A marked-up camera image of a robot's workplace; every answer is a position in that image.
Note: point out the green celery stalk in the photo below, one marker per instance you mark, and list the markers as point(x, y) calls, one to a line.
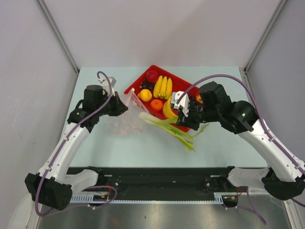
point(167, 125)

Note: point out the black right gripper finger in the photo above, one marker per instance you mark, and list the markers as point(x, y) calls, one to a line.
point(188, 124)
point(183, 113)

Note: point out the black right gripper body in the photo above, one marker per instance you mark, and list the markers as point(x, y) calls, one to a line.
point(196, 114)

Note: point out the yellow lemon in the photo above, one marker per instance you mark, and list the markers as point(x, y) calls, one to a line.
point(145, 95)

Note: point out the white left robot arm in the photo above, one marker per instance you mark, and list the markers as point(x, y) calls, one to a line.
point(50, 186)

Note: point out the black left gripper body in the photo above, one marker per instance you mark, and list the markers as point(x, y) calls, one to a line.
point(112, 107)

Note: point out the red plastic tray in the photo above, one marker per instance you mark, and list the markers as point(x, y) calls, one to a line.
point(153, 88)

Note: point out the clear pink-dotted zip bag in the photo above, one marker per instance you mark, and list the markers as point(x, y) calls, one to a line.
point(129, 123)

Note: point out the orange fruit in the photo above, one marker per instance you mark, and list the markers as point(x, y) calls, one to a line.
point(156, 105)

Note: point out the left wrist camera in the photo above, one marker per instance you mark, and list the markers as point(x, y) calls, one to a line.
point(108, 85)

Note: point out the red apple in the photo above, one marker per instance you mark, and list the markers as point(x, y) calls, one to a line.
point(198, 98)

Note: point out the dark grape bunch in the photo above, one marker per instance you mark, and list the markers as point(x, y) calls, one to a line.
point(146, 85)

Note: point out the red pomegranate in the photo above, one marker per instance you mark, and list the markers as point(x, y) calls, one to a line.
point(152, 76)

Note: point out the curved yellow banana bunch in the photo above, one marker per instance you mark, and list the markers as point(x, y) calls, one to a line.
point(167, 111)

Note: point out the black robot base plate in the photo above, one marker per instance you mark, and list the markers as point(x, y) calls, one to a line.
point(168, 185)

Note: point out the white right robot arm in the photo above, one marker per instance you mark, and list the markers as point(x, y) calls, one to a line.
point(283, 178)

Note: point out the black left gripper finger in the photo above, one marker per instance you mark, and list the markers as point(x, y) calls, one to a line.
point(121, 110)
point(120, 103)

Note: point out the straight yellow banana bunch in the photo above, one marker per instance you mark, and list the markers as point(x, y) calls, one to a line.
point(163, 88)

